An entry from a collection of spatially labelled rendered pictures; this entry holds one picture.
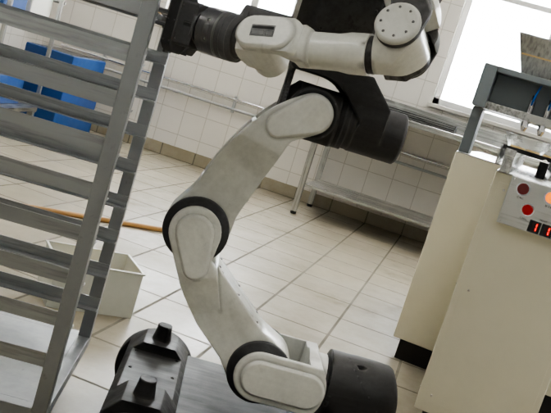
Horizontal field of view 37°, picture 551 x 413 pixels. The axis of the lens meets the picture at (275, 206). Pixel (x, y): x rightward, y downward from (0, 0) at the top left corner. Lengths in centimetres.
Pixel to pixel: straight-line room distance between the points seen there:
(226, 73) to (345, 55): 536
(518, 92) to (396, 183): 336
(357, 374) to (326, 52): 77
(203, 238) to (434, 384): 107
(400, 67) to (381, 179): 510
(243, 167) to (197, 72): 511
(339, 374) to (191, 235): 46
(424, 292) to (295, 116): 162
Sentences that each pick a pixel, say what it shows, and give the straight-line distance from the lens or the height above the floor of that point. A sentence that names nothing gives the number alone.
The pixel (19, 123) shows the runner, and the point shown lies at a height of 69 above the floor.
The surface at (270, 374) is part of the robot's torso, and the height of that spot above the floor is 30.
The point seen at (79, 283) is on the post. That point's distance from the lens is 164.
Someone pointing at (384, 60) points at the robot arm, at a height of 99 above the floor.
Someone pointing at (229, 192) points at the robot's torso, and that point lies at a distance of 176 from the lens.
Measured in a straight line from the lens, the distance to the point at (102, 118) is 203.
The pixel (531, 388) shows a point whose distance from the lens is 254.
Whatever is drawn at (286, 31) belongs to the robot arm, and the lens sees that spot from 144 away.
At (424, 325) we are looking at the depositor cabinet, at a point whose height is 17.
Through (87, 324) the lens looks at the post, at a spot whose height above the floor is 18.
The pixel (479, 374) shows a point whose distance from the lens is 253.
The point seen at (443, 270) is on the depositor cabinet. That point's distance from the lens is 318.
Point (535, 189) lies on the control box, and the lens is 242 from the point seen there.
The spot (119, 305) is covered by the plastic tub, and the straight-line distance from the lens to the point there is 279.
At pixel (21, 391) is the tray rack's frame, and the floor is 15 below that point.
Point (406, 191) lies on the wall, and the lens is 649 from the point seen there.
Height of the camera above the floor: 92
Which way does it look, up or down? 9 degrees down
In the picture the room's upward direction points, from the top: 17 degrees clockwise
